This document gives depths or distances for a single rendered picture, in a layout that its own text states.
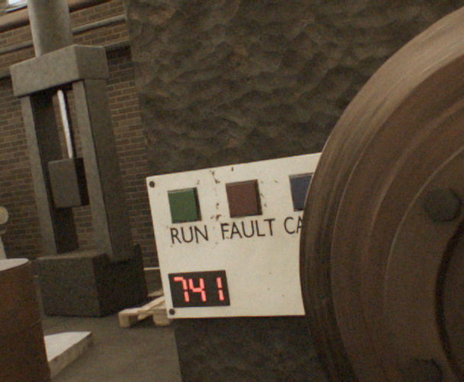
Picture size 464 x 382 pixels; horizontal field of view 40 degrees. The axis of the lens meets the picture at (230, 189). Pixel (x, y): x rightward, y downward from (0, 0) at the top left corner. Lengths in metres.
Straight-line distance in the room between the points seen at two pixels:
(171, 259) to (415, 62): 0.40
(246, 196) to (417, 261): 0.31
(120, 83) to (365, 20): 7.46
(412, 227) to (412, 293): 0.05
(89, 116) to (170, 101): 5.06
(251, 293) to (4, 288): 2.49
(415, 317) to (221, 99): 0.39
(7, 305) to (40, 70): 3.40
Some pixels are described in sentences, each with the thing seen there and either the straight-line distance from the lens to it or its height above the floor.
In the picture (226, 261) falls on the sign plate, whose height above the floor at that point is 1.13.
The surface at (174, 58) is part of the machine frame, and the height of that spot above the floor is 1.38.
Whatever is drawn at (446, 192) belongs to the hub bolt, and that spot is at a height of 1.21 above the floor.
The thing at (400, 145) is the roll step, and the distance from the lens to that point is 0.54.
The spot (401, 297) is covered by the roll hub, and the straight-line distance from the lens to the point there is 0.48.
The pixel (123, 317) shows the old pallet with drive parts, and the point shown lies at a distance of 5.37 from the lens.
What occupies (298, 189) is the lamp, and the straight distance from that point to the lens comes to 0.72.
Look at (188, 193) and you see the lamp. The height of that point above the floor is 1.21.
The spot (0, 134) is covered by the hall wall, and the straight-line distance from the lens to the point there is 9.40.
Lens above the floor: 1.25
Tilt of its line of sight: 3 degrees down
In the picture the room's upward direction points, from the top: 8 degrees counter-clockwise
